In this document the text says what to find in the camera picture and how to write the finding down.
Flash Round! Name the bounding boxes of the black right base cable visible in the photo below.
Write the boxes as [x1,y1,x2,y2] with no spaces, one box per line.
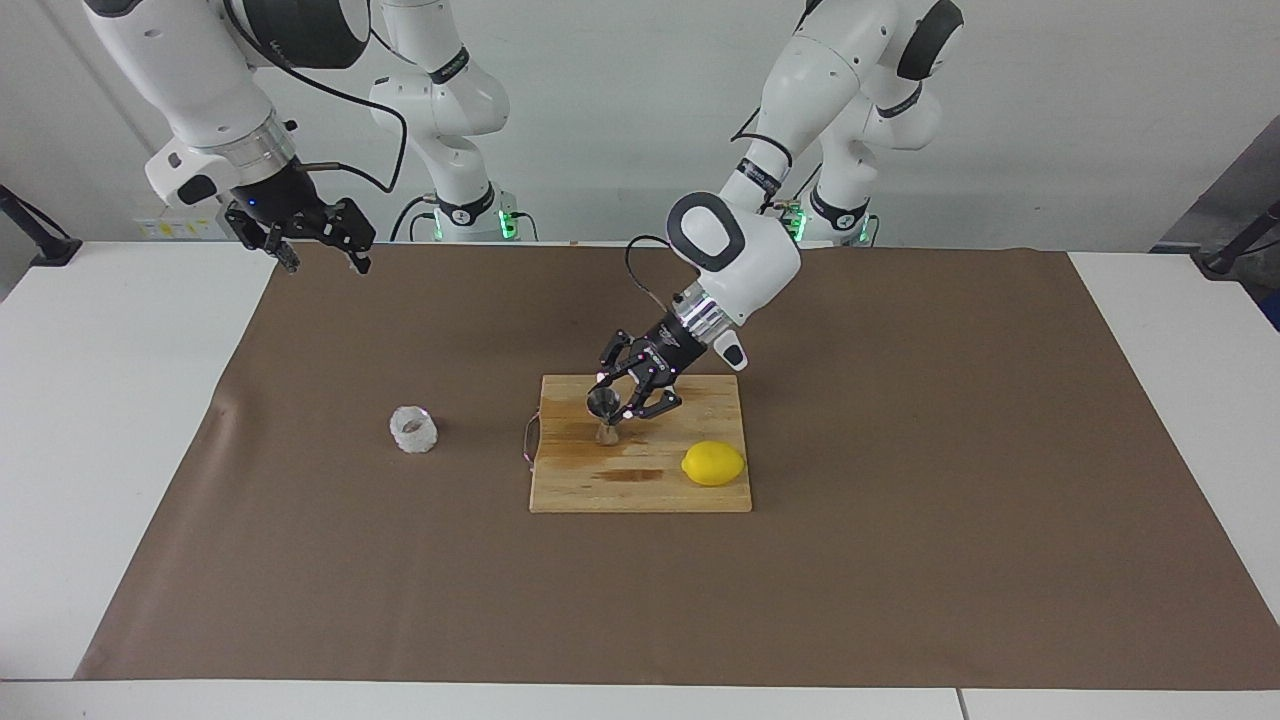
[390,195,441,243]

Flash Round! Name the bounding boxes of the brown table mat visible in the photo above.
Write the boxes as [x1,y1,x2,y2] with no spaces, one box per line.
[75,243,1280,691]

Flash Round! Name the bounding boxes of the dark grey partition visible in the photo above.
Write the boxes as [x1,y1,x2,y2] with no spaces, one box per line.
[1150,118,1280,331]

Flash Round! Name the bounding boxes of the yellow lemon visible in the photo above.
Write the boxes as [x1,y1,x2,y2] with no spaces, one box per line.
[681,440,747,487]

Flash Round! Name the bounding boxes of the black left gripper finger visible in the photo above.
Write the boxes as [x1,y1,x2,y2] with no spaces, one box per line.
[597,330,641,386]
[620,385,683,421]

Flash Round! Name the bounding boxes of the wooden cutting board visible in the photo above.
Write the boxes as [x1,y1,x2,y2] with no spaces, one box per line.
[522,375,753,514]

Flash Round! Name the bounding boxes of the clear faceted glass cup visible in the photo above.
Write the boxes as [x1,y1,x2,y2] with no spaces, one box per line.
[389,405,439,454]

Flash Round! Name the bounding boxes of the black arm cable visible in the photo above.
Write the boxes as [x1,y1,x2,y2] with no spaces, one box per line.
[222,0,409,194]
[624,100,793,319]

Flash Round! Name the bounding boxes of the black clamp stand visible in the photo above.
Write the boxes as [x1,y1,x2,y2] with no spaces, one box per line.
[0,185,83,267]
[1200,200,1280,278]

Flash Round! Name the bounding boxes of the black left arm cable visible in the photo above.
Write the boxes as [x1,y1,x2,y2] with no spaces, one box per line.
[624,100,793,319]

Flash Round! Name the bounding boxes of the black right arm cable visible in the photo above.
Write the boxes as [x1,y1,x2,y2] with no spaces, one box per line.
[222,0,409,194]

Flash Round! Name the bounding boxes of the white wall socket box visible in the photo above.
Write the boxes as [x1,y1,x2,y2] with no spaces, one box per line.
[135,205,226,241]

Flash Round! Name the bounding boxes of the steel jigger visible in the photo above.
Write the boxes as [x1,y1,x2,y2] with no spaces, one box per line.
[586,388,623,448]

